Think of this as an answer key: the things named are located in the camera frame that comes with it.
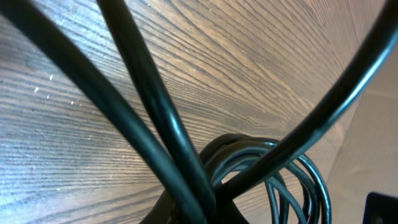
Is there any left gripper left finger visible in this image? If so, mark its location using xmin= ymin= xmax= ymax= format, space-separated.
xmin=139 ymin=190 xmax=177 ymax=224

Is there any black cable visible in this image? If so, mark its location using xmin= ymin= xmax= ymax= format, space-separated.
xmin=0 ymin=0 xmax=398 ymax=224

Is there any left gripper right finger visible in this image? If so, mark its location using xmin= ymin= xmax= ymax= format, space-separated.
xmin=214 ymin=201 xmax=249 ymax=224

